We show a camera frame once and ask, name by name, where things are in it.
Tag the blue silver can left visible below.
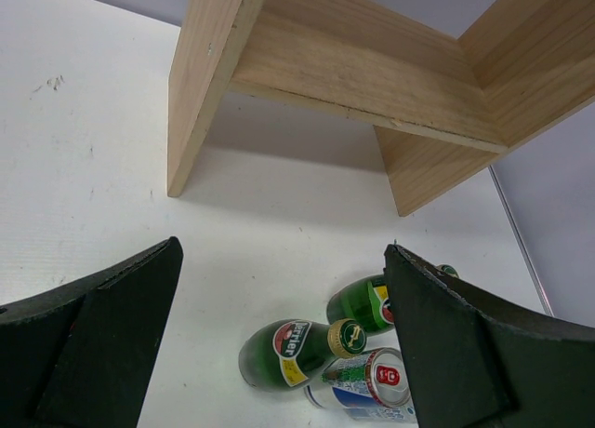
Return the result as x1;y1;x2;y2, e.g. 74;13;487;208
304;347;417;423

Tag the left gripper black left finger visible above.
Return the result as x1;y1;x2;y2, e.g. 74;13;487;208
1;236;183;427

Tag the aluminium side rail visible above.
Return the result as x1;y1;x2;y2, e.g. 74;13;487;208
488;166;554;316

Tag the green glass bottle left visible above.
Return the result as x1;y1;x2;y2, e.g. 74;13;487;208
238;318;367;393

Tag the green glass bottle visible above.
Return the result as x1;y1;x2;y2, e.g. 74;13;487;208
238;318;367;393
325;263;460;339

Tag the green glass bottle right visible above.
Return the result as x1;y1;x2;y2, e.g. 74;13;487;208
325;263;460;339

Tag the wooden two-tier shelf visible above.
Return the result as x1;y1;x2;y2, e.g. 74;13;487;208
167;0;594;216

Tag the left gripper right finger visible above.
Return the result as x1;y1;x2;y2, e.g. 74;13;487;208
384;245;594;427

